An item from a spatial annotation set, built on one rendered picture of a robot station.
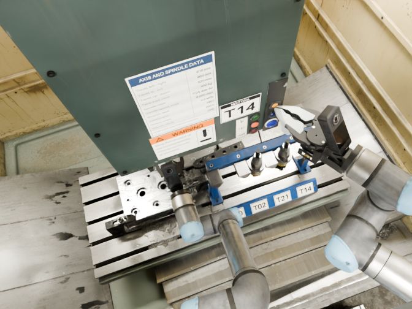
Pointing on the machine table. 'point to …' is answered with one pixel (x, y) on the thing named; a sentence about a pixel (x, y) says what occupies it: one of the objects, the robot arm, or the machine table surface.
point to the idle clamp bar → (217, 155)
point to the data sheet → (176, 94)
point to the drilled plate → (155, 179)
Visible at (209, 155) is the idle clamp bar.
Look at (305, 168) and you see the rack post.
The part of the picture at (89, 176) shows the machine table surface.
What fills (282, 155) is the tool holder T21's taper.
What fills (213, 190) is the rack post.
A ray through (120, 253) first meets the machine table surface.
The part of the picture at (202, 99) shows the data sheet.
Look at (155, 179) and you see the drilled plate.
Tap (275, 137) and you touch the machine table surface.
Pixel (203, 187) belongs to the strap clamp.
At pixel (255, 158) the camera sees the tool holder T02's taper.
